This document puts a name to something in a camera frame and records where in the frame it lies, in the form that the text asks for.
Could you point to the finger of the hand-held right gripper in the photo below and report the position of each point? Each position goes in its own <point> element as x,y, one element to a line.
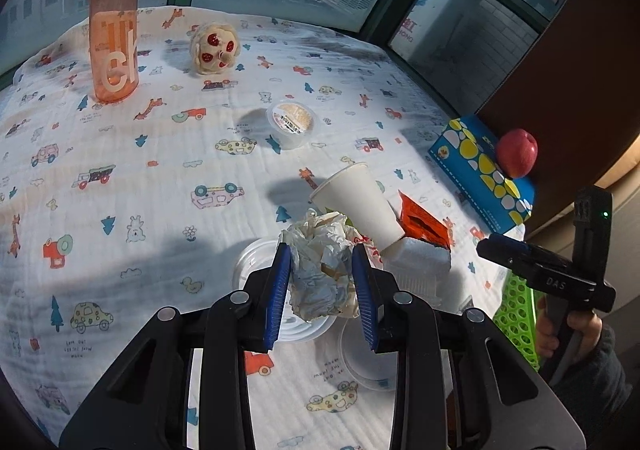
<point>505,252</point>

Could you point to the orange snack packet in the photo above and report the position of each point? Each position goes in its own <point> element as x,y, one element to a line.
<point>420,225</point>

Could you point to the blue tissue box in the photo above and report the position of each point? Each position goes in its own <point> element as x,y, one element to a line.
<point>475,164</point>

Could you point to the printed white cloth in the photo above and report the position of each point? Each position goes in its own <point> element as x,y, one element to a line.
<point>150,154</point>

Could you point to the orange water bottle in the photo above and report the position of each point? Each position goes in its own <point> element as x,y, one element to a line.
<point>112,29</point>

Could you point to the paper wrapper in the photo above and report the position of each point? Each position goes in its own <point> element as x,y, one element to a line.
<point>320,270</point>

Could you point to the green plastic basket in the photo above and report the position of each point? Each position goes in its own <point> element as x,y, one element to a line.
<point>515,325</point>

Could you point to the small lidded sauce cup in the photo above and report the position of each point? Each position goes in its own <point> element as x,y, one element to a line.
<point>292,122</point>

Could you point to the translucent ribbed plastic container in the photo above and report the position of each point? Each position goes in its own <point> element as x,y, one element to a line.
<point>415,265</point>

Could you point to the person's right hand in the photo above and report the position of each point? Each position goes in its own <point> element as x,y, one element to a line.
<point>587,330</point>

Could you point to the clear plastic container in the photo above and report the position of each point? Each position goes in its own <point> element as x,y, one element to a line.
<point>255,260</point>
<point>367,370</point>

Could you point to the brown wooden board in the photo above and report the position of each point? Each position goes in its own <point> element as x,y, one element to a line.
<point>575,79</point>

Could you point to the red apple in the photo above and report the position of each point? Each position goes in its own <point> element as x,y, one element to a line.
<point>517,152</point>

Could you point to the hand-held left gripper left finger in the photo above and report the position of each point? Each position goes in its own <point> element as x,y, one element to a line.
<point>280,295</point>

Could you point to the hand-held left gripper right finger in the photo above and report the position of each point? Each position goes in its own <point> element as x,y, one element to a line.
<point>365,300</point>

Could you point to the round cream plush toy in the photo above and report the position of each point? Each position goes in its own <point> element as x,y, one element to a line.
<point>212,49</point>

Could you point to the printed window sign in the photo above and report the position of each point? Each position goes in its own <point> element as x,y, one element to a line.
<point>406,37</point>

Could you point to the white paper cup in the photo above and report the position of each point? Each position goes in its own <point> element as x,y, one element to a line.
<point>360,210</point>

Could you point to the person's right forearm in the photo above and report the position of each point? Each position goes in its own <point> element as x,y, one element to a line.
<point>595,395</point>

